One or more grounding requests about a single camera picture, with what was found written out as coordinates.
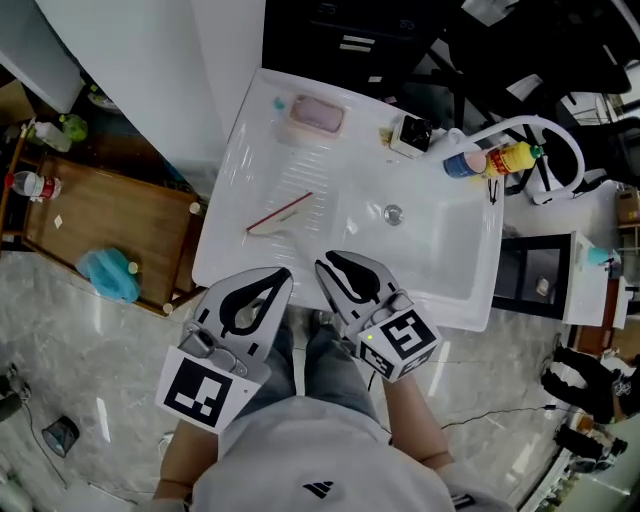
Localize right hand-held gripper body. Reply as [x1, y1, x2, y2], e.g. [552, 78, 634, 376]
[343, 289, 444, 384]

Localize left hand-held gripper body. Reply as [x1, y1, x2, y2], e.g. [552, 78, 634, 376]
[154, 318, 274, 435]

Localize red and beige squeegee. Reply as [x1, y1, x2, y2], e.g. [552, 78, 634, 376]
[245, 191, 315, 239]

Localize person's left forearm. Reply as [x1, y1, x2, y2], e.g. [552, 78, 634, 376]
[151, 415, 222, 502]

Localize person's right forearm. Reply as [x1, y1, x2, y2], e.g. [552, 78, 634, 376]
[381, 370, 456, 470]

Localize white laundry sink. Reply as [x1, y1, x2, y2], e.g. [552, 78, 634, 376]
[191, 67, 506, 334]

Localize person's blue jeans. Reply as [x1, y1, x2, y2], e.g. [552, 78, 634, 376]
[233, 308, 382, 422]

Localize blue plastic bag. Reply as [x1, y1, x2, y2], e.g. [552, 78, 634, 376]
[75, 246, 142, 305]

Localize wooden side table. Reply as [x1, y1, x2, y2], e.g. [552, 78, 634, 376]
[0, 153, 202, 317]

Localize person's white shirt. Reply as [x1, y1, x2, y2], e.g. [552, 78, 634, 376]
[188, 394, 516, 512]

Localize black mesh bin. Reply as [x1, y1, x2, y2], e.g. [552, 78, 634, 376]
[40, 414, 82, 459]

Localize blue and pink bottle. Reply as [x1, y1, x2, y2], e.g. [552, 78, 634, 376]
[442, 149, 489, 180]

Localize black and white box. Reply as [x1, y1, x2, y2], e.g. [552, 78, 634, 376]
[389, 113, 434, 159]

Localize pink soap dish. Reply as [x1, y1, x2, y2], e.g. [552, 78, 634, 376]
[276, 93, 347, 147]

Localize pink soap bar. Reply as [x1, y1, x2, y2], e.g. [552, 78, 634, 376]
[290, 95, 344, 132]

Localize black and white bag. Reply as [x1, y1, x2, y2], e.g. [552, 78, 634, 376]
[539, 343, 632, 425]

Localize white small cabinet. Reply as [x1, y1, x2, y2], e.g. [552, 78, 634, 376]
[561, 230, 625, 327]

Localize yellow bottle with green cap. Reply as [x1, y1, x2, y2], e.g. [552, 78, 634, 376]
[482, 140, 546, 179]

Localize clear bottle with red label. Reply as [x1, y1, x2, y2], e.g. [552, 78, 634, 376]
[4, 169, 64, 203]

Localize green round item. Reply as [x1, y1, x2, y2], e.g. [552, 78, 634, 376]
[59, 113, 91, 143]

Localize white plastic bottle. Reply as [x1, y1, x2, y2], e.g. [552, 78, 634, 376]
[31, 120, 74, 153]

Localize black cabinet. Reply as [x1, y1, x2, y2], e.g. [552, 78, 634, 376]
[261, 0, 454, 99]

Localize black office chair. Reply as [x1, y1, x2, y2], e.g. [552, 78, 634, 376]
[439, 0, 640, 131]

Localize white appliance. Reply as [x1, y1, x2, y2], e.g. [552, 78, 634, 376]
[0, 0, 85, 115]

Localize black floor cable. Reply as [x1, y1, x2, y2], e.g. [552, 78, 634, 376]
[438, 403, 572, 432]

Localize black frame stand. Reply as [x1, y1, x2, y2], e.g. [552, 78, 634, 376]
[491, 232, 574, 317]

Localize white curved faucet hose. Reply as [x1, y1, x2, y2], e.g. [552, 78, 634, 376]
[446, 114, 587, 207]

